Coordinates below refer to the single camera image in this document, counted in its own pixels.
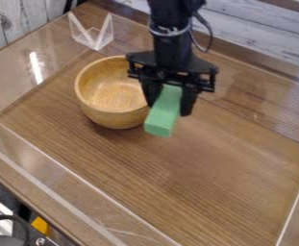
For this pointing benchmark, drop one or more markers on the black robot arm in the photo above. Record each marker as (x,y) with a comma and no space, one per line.
(170,64)

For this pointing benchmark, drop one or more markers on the yellow label on base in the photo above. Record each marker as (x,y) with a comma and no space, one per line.
(40,225)

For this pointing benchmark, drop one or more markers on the green rectangular block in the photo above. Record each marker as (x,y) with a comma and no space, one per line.
(164,112)

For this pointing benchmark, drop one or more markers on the clear acrylic corner bracket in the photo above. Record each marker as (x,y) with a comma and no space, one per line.
(92,38)

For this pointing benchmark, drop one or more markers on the brown wooden bowl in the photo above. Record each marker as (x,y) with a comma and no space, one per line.
(110,96)

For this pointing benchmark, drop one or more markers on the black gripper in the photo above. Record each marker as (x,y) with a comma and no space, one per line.
(195,76)

